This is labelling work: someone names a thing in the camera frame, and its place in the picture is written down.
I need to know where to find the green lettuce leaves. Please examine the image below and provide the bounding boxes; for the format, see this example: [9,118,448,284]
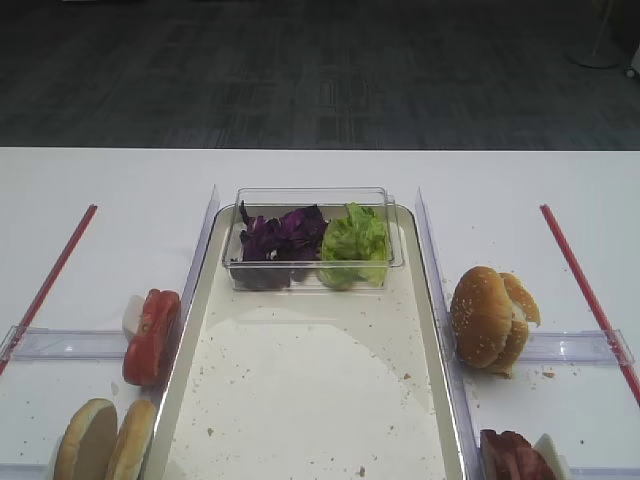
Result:
[318,203,389,290]

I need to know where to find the right clear cross rail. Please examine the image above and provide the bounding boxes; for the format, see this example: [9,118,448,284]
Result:
[519,330,635,366]

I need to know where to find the dark red meat patties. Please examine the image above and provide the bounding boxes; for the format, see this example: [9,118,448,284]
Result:
[480,429,556,480]

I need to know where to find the sesame bun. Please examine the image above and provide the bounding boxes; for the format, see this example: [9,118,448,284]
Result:
[450,266,512,369]
[487,272,541,377]

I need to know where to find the left red strip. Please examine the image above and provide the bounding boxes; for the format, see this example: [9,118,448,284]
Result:
[0,204,98,373]

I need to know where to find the left clear cross rail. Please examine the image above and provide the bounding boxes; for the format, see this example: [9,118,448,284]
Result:
[1,326,128,361]

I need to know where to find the clear plastic container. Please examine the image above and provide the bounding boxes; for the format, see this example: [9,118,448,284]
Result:
[222,187,404,292]

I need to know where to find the red tomato slices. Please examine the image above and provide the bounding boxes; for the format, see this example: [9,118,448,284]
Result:
[123,289,181,387]

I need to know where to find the sesame bun top inner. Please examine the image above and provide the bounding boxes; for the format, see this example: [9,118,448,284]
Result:
[487,272,541,377]

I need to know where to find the right red strip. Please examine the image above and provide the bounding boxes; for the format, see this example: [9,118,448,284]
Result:
[540,204,639,403]

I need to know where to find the white metal tray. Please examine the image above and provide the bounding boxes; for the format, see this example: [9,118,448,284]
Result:
[143,207,465,479]

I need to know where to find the clear cross rail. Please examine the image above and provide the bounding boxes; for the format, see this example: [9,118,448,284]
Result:
[1,326,128,361]
[519,330,635,366]

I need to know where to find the white pusher block right front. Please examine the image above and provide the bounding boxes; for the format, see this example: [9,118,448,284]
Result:
[533,433,572,480]

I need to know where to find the red strip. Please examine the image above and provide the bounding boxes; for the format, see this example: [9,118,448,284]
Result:
[540,204,639,403]
[0,204,98,373]

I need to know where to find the sesame bun top outer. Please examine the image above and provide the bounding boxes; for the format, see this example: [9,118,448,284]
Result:
[450,266,512,369]

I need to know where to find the white pusher block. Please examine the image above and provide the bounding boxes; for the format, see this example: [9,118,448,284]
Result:
[122,295,145,343]
[533,433,572,480]

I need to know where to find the white pusher block left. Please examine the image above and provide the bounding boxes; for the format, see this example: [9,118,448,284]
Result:
[122,295,145,343]

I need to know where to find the left long clear divider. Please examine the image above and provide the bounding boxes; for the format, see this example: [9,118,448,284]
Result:
[139,188,220,479]

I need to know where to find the purple cabbage leaves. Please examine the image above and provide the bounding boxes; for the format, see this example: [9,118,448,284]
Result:
[231,202,328,291]

